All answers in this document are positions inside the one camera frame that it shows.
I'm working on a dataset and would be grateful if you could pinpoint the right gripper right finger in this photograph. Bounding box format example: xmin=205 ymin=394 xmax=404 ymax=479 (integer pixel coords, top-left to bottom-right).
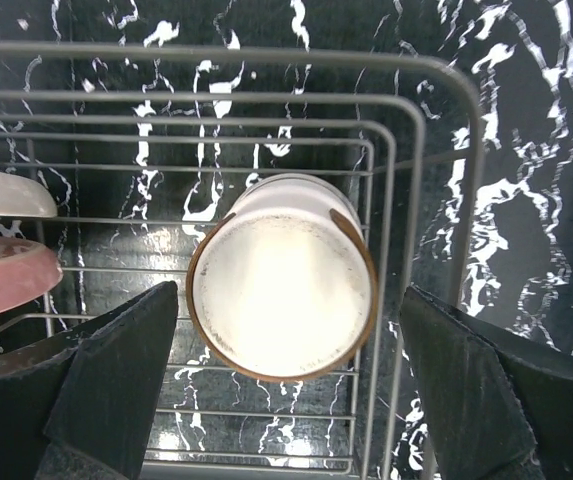
xmin=400 ymin=286 xmax=573 ymax=479

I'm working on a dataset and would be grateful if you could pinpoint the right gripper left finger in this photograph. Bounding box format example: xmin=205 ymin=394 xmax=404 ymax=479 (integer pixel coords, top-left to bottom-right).
xmin=0 ymin=281 xmax=178 ymax=479

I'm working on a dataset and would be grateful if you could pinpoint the white brown steel tumbler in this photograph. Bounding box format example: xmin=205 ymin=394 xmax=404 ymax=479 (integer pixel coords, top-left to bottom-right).
xmin=185 ymin=173 xmax=378 ymax=382

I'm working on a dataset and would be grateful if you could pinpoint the wire dish rack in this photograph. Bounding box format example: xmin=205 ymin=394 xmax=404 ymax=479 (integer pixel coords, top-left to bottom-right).
xmin=0 ymin=42 xmax=484 ymax=479

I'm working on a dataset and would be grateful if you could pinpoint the front beige pink plate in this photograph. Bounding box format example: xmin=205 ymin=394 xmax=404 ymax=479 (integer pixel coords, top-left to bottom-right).
xmin=0 ymin=237 xmax=63 ymax=313

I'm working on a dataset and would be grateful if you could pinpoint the rear beige plate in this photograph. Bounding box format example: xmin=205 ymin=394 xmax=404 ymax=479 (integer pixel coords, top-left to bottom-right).
xmin=0 ymin=172 xmax=57 ymax=218

